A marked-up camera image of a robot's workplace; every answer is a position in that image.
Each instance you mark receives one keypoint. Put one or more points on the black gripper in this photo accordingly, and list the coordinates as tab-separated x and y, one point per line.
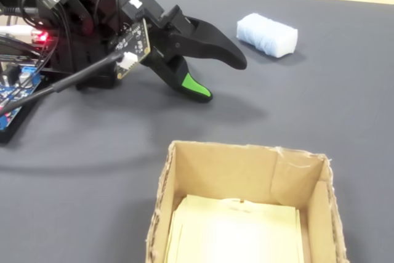
166	38

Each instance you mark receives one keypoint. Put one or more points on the light blue foam block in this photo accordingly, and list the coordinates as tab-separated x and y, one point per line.
267	33

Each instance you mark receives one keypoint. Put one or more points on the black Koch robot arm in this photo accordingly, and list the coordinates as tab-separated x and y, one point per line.
83	13

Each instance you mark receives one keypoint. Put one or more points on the brown cardboard box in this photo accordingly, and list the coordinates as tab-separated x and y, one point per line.
240	173

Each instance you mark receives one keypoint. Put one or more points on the grey table mat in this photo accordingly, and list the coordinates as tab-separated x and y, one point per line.
277	106

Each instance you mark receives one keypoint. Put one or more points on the driver board with red light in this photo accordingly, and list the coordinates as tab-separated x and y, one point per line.
41	36

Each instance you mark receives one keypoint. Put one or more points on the pale yellow paper sheet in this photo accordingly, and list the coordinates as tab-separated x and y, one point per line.
234	232

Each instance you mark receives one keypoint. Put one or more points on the blue circuit board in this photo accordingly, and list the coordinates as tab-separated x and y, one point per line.
12	93

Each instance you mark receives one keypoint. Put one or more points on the black board holder plate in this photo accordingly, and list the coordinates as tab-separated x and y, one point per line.
12	136

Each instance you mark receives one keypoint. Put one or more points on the black camera circuit board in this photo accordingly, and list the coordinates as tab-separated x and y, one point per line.
135	41

